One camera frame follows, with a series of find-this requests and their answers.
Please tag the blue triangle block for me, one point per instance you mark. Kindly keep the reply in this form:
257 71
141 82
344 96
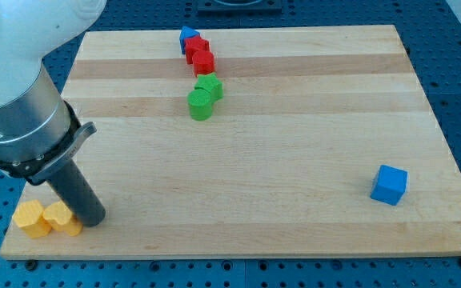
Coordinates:
185 33

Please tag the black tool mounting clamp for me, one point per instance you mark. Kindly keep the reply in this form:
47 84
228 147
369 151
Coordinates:
35 160

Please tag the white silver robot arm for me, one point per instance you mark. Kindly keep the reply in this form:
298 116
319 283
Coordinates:
33 116

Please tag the yellow heart block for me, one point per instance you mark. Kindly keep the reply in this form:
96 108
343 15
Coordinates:
62 219

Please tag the light wooden board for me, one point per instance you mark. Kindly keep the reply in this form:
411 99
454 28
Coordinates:
283 168

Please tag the blue cube block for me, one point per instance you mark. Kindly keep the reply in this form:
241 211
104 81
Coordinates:
389 185

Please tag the green star block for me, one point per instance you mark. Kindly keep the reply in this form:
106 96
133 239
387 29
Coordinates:
211 84

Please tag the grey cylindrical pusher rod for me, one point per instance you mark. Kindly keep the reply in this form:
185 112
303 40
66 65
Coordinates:
74 190

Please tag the green cylinder block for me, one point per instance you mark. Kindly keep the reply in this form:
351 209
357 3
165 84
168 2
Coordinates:
200 104

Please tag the yellow hexagon block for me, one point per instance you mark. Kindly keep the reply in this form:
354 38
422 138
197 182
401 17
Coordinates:
28 217

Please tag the red cylinder block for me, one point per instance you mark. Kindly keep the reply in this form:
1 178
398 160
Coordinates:
203 62

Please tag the red star block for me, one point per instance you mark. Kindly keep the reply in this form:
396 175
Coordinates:
193 45

